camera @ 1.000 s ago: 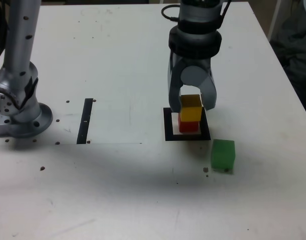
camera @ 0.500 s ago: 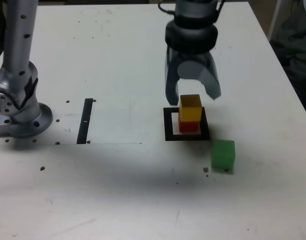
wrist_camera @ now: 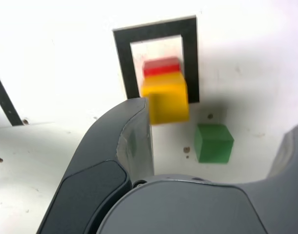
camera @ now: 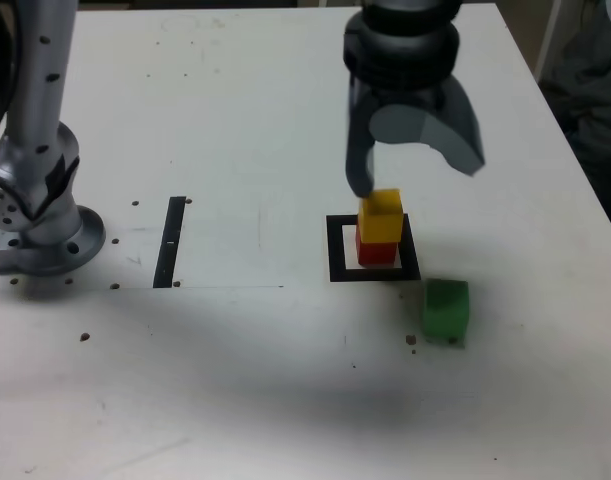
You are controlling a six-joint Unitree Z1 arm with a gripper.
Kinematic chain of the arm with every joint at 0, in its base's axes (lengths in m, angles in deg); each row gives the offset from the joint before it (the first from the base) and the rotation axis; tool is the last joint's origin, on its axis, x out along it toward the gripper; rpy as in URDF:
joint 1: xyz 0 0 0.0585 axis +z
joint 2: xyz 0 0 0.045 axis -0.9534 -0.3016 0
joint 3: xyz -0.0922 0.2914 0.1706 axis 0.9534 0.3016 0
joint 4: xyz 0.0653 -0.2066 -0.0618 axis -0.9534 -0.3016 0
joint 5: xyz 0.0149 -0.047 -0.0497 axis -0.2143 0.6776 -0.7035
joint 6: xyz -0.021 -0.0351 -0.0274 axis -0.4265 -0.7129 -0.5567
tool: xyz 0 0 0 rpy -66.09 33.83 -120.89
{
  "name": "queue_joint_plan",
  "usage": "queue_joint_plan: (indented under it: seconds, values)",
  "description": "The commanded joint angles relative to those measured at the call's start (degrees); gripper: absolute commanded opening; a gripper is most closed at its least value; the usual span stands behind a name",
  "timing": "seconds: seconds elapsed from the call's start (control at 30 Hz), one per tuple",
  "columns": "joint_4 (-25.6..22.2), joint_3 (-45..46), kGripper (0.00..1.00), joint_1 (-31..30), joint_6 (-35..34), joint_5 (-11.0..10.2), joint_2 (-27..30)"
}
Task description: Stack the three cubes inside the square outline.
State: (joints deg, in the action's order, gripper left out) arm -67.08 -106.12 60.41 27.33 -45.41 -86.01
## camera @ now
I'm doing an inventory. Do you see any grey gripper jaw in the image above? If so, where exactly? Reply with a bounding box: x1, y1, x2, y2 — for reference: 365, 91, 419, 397
369, 78, 487, 178
343, 81, 382, 200

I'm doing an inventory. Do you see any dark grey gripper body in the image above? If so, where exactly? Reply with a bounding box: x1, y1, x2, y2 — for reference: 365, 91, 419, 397
353, 78, 450, 112

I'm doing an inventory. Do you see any yellow cube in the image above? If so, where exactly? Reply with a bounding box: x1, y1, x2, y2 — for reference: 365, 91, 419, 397
358, 187, 404, 245

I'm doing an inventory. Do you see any red cube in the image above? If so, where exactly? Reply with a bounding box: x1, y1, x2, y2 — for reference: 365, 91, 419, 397
355, 224, 400, 268

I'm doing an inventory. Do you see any green cube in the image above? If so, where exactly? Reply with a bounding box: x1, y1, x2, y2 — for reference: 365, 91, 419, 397
420, 277, 472, 350

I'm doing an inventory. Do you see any black tape square outline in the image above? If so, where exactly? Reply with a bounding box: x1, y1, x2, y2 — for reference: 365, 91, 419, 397
325, 212, 423, 284

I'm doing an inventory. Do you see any black tape strip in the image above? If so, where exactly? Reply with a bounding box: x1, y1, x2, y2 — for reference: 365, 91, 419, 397
152, 195, 188, 290

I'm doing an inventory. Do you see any white frame post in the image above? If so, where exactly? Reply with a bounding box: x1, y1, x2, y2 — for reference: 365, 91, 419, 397
533, 0, 562, 82

